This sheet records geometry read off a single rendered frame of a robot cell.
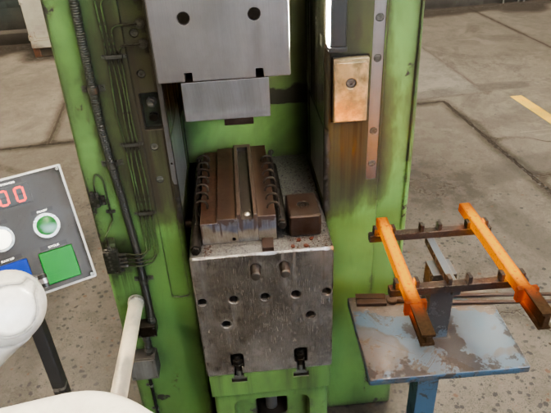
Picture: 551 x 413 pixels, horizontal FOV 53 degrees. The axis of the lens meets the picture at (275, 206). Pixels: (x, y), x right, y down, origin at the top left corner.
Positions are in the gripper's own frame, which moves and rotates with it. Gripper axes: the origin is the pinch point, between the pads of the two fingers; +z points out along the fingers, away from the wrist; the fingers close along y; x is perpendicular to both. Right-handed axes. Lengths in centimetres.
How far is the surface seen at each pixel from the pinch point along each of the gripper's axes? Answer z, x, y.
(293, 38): 25, 43, 93
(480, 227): -19, -22, 104
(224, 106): -4, 24, 54
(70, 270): 12.5, -2.1, 11.7
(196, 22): -12, 42, 50
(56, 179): 13.2, 19.0, 15.2
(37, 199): 13.2, 15.9, 9.8
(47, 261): 12.4, 1.6, 7.6
